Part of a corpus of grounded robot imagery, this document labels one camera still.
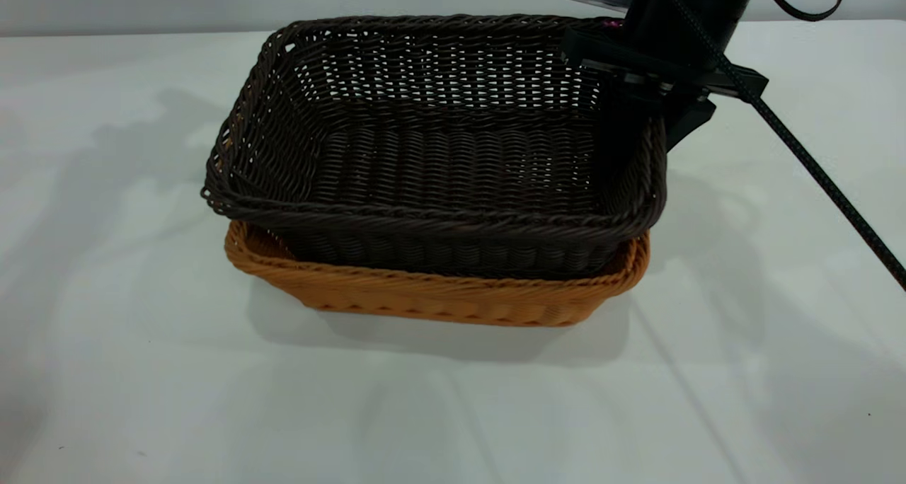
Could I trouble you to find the dark brown wicker basket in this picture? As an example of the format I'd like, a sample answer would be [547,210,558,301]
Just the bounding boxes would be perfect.
[200,13,670,281]

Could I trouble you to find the black braided cable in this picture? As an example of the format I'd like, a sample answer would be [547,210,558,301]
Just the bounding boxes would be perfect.
[655,0,906,292]

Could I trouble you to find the light brown wicker basket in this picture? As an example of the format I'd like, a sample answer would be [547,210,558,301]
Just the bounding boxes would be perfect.
[224,219,650,328]

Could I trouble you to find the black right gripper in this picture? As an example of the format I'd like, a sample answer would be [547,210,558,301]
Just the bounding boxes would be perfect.
[563,0,770,184]

